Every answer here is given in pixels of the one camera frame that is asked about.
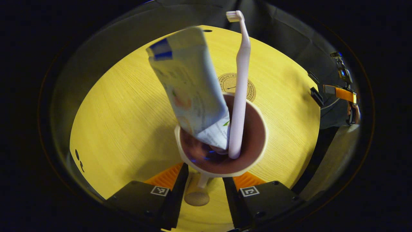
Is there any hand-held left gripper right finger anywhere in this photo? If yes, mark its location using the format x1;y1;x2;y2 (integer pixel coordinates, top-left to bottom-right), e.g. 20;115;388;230
222;171;305;230

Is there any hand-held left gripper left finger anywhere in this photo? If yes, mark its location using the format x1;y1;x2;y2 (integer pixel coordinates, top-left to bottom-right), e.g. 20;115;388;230
106;162;190;231

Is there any cream cup with brown inside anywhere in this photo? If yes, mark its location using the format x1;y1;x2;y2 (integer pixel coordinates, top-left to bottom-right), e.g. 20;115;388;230
174;93;269;207

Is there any white toothbrush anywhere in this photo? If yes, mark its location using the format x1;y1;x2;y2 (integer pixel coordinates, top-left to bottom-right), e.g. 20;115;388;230
226;10;252;160

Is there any white toothpaste tube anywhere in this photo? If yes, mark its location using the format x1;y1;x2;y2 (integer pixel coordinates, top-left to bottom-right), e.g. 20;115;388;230
146;26;231;150

